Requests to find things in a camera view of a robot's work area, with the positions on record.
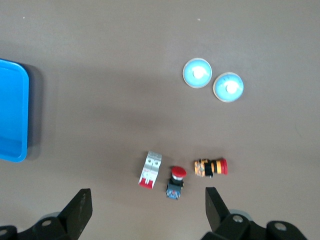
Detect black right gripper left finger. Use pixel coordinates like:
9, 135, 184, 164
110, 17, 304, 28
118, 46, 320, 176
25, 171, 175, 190
0, 188, 93, 240

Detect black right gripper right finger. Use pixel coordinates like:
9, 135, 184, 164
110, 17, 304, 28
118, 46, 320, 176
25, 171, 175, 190
201, 186, 311, 240

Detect blue call bell black marks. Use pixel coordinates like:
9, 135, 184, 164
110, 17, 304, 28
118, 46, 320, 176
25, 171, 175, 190
212, 71, 245, 103

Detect plain blue call bell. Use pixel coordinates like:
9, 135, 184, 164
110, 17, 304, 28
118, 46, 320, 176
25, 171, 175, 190
182, 57, 213, 90

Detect orange black striped pushbutton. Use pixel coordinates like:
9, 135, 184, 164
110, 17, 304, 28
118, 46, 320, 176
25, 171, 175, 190
194, 157, 229, 179

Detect red mushroom emergency stop button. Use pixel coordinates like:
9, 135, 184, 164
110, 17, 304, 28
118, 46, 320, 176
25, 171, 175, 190
165, 165, 188, 200

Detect white red circuit breaker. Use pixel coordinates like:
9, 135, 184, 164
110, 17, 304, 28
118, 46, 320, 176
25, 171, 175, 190
137, 150, 163, 190

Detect blue plastic tray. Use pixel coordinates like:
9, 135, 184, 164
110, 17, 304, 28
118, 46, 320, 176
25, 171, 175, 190
0, 58, 30, 164

